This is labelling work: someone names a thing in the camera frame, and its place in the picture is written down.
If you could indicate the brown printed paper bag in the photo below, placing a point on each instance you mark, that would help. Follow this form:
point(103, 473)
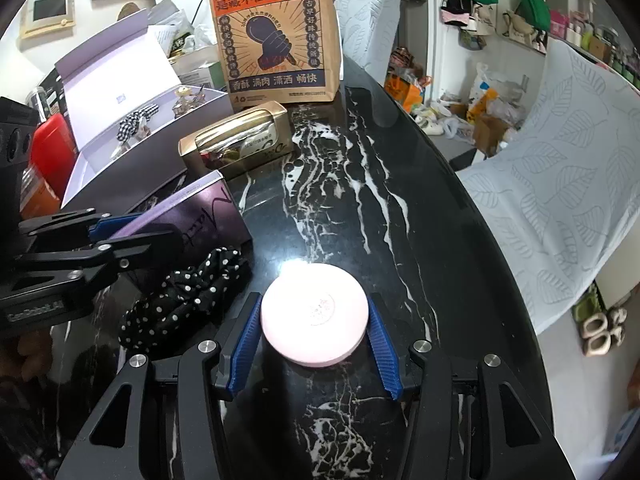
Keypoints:
point(275, 35)

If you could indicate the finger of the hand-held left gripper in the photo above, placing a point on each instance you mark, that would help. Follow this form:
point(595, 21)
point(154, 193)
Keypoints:
point(125, 252)
point(112, 225)

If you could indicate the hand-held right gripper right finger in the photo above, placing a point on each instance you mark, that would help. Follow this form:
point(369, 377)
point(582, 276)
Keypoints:
point(386, 360)

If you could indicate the white plastic bag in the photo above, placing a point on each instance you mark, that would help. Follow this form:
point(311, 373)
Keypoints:
point(485, 90)

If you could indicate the row of cosmetic bottles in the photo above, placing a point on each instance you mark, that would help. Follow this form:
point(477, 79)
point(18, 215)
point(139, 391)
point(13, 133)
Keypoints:
point(605, 45)

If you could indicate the pink round compact case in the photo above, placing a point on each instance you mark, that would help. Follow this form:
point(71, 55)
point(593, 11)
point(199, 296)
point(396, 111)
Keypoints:
point(315, 310)

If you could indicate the chair with grey leaf cover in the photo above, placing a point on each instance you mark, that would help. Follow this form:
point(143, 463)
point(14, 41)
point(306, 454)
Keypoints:
point(560, 170)
point(367, 35)

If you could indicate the beige wall control panel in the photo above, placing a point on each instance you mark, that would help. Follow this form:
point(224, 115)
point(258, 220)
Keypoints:
point(47, 12)

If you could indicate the small purple box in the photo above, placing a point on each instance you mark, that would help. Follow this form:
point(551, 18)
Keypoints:
point(205, 210)

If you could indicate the black polka-dot scrunchie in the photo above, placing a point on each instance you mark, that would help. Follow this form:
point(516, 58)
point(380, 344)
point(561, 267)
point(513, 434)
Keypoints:
point(195, 290)

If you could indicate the gold rectangular box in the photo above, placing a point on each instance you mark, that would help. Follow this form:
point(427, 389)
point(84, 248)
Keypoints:
point(235, 140)

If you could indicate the red canister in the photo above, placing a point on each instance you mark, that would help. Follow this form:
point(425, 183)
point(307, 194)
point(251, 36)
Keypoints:
point(50, 145)

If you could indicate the cardboard box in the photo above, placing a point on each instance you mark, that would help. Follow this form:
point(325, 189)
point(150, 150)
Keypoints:
point(492, 135)

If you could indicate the pair of beige slippers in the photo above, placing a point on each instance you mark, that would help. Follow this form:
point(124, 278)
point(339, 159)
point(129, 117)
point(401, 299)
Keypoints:
point(602, 332)

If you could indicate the black and pink bag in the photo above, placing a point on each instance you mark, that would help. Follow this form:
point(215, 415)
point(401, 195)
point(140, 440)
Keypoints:
point(456, 10)

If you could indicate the orange plastic bag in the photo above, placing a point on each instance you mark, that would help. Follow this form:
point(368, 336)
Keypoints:
point(405, 85)

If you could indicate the pearl white hair claw clip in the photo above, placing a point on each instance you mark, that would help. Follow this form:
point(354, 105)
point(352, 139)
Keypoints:
point(123, 150)

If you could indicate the black white checkered hair bow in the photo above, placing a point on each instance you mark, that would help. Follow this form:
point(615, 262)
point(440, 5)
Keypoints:
point(135, 122)

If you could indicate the amber gold hair clip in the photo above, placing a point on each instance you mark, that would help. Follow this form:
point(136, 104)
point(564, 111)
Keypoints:
point(189, 107)

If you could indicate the beige tote bag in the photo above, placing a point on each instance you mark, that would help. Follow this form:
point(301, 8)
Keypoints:
point(522, 30)

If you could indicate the clear jar with amber contents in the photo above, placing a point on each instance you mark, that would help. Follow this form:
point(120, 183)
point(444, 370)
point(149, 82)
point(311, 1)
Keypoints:
point(40, 192)

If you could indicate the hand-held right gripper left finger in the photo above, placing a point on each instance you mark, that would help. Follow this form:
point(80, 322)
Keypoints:
point(245, 350)

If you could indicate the lavender gift box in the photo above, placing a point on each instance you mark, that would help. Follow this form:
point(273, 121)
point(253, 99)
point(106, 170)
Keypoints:
point(115, 75)

